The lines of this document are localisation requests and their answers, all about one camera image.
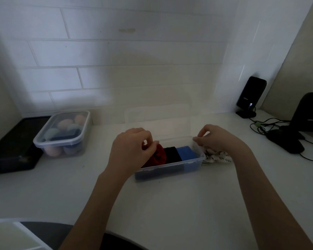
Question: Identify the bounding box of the person's right hand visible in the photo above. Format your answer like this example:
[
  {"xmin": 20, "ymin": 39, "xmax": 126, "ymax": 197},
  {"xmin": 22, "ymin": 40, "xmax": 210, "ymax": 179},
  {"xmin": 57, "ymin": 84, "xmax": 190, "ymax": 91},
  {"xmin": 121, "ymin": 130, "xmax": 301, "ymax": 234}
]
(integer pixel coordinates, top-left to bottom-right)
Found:
[{"xmin": 192, "ymin": 124, "xmax": 251, "ymax": 160}]

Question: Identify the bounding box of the person's left hand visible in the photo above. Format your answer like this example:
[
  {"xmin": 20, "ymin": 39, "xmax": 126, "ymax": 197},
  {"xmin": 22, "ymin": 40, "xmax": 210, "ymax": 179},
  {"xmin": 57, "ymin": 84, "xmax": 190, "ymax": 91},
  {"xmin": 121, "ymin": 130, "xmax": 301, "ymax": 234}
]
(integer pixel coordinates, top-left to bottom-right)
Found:
[{"xmin": 100, "ymin": 127, "xmax": 160, "ymax": 184}]

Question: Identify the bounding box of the white patterned scrunchie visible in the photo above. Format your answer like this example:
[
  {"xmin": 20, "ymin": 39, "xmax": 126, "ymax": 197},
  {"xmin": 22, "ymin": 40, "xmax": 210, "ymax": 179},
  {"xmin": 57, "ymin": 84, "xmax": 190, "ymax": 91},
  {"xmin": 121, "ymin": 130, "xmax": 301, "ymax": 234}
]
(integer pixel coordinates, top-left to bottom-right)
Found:
[{"xmin": 202, "ymin": 147, "xmax": 233, "ymax": 165}]

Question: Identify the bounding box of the red scrunchie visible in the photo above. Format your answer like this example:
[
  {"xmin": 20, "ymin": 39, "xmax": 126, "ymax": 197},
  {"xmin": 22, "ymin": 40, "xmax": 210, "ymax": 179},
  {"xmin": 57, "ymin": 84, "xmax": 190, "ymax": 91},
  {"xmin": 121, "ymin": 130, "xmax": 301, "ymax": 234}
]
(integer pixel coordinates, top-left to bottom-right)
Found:
[{"xmin": 141, "ymin": 143, "xmax": 167, "ymax": 168}]

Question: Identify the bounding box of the blue headband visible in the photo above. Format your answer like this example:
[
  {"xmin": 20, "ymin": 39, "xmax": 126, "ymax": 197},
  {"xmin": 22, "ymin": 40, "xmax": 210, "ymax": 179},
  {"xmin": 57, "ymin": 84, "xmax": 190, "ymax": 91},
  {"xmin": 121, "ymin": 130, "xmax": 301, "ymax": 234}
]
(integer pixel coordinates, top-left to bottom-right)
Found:
[{"xmin": 176, "ymin": 145, "xmax": 202, "ymax": 173}]

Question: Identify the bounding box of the black headband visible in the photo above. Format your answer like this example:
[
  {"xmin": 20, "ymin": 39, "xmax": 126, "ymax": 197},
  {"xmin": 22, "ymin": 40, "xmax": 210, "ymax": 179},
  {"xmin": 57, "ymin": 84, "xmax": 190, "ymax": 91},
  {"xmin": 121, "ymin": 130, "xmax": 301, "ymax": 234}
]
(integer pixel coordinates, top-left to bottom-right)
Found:
[{"xmin": 163, "ymin": 146, "xmax": 183, "ymax": 163}]

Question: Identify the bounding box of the small clear hinged box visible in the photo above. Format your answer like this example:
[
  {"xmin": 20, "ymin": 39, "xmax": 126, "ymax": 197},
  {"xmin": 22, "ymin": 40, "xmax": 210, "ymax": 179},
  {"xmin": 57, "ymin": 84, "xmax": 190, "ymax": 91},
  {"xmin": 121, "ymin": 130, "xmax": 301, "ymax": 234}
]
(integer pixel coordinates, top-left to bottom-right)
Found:
[{"xmin": 124, "ymin": 102, "xmax": 207, "ymax": 183}]

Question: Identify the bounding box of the person's right forearm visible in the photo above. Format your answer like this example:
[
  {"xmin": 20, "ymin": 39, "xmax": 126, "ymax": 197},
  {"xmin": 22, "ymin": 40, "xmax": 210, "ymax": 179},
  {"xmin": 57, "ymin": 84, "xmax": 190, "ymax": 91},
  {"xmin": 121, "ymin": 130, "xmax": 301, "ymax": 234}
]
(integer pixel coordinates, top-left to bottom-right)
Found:
[{"xmin": 231, "ymin": 149, "xmax": 313, "ymax": 250}]

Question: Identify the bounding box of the person's left forearm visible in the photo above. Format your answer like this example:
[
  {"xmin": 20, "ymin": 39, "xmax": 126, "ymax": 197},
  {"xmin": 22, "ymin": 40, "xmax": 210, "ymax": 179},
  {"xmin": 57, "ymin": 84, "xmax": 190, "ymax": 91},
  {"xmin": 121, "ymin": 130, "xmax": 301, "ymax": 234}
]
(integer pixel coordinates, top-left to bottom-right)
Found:
[{"xmin": 58, "ymin": 172, "xmax": 128, "ymax": 250}]

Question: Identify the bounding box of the person's dark clothing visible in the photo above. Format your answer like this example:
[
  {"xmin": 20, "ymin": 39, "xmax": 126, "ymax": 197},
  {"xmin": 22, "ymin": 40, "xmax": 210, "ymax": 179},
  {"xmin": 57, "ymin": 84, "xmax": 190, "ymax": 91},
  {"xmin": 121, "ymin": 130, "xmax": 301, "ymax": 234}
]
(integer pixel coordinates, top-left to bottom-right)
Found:
[{"xmin": 19, "ymin": 222, "xmax": 149, "ymax": 250}]

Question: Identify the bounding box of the black desktop speaker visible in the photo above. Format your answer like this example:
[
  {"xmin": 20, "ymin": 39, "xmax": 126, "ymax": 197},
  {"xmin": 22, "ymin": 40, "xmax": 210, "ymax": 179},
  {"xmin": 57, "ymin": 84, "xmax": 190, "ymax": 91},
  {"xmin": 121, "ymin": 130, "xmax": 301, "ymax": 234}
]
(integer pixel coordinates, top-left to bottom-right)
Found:
[
  {"xmin": 280, "ymin": 92, "xmax": 313, "ymax": 140},
  {"xmin": 235, "ymin": 76, "xmax": 267, "ymax": 119}
]

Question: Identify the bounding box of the black computer mouse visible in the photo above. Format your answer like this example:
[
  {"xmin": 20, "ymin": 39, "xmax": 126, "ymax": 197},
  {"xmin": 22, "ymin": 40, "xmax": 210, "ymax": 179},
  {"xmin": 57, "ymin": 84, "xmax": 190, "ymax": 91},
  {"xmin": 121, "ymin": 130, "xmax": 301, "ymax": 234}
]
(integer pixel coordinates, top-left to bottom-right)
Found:
[{"xmin": 266, "ymin": 129, "xmax": 305, "ymax": 154}]

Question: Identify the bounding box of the pile of pastel makeup sponges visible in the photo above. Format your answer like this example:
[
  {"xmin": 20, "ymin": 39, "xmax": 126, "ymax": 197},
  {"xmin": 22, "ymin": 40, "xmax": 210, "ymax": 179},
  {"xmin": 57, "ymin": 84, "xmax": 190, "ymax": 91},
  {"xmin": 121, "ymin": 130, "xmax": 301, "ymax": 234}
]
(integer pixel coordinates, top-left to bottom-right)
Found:
[{"xmin": 43, "ymin": 114, "xmax": 88, "ymax": 157}]

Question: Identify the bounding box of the clear lidded sponge container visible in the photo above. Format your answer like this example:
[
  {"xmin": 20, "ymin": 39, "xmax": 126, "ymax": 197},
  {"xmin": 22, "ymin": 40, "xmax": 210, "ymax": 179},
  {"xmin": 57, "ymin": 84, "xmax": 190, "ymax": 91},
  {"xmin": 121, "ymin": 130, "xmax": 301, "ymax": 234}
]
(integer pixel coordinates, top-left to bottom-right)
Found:
[{"xmin": 33, "ymin": 110, "xmax": 91, "ymax": 159}]

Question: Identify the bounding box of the black tray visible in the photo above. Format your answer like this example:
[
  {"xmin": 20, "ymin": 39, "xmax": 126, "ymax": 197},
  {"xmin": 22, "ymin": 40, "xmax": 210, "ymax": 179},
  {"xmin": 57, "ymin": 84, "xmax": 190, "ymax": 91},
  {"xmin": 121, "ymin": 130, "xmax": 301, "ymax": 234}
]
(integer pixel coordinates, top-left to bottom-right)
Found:
[{"xmin": 0, "ymin": 116, "xmax": 52, "ymax": 174}]

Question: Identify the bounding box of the black speaker cable tangle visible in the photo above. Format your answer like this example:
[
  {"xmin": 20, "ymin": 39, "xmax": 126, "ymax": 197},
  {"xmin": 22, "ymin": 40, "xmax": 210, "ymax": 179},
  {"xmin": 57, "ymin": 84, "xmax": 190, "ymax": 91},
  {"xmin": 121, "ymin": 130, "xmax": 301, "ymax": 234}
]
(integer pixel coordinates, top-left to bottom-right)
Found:
[{"xmin": 249, "ymin": 117, "xmax": 290, "ymax": 134}]

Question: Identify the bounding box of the white cabinet frame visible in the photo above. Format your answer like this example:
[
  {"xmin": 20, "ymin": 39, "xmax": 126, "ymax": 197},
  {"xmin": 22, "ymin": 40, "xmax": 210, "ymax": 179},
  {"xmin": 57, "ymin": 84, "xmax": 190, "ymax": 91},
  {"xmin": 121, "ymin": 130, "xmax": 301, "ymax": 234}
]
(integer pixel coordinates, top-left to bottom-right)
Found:
[{"xmin": 0, "ymin": 218, "xmax": 53, "ymax": 250}]

